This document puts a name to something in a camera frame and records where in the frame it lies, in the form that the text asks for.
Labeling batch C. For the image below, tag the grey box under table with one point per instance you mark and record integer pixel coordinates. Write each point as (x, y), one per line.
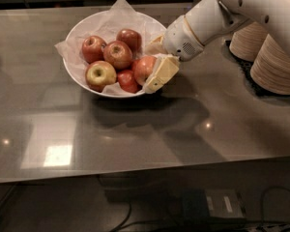
(207, 204)

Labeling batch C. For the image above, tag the white ceramic bowl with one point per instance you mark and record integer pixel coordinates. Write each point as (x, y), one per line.
(74, 33)

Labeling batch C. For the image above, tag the red-orange apple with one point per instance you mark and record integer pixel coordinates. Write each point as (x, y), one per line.
(144, 68)

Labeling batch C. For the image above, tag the paper bowl stack front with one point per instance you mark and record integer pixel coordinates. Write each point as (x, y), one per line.
(271, 68)

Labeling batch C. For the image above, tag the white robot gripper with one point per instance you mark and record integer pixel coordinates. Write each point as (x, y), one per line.
(180, 40)

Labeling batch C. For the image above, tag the dark red apple back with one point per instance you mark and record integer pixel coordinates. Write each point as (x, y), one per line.
(130, 37)

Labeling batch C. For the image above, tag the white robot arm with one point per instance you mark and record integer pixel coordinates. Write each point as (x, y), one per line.
(210, 19)

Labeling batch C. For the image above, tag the small red apple front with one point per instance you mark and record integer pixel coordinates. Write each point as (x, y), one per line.
(127, 81)

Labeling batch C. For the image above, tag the black rubber mat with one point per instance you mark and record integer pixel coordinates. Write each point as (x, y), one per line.
(246, 66)

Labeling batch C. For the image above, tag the red apple back left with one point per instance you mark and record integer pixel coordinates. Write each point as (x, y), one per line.
(92, 49)

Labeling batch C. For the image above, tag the red apple centre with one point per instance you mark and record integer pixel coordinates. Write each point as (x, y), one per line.
(118, 54)

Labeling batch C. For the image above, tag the yellow-green apple front left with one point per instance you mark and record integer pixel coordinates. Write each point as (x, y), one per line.
(100, 74)

